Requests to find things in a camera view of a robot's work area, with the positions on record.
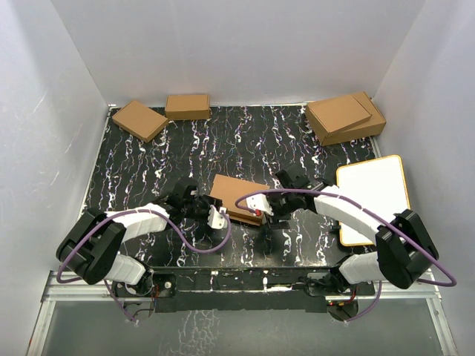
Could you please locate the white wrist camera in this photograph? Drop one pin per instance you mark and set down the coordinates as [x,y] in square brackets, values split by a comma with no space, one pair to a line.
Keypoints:
[217,218]
[259,205]

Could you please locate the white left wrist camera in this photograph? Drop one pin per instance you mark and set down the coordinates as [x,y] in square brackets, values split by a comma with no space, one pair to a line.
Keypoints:
[217,218]

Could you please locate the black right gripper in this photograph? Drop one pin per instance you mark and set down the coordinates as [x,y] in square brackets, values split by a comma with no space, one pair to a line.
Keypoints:
[275,222]

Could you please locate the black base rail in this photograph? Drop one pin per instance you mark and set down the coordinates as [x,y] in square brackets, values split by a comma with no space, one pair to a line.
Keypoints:
[169,290]

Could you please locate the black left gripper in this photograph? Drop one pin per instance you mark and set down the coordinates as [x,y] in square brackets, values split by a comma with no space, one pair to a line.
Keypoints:
[208,202]

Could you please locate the white board with yellow rim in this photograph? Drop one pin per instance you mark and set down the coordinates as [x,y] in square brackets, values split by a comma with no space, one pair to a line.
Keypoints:
[378,185]

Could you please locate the small cardboard box top right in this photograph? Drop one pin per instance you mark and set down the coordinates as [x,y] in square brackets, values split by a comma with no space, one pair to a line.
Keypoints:
[332,116]

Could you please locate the large cardboard box bottom right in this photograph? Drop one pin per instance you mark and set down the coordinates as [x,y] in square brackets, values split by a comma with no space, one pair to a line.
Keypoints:
[372,127]

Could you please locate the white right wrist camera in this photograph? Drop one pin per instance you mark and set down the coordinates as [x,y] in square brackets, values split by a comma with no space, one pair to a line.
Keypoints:
[259,205]

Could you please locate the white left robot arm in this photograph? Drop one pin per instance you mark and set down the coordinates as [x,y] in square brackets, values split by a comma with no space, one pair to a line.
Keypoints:
[90,251]

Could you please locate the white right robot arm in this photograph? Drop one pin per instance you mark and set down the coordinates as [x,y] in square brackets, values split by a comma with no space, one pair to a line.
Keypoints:
[404,248]

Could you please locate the aluminium frame rail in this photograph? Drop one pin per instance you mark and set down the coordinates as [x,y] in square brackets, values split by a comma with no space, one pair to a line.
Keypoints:
[410,321]

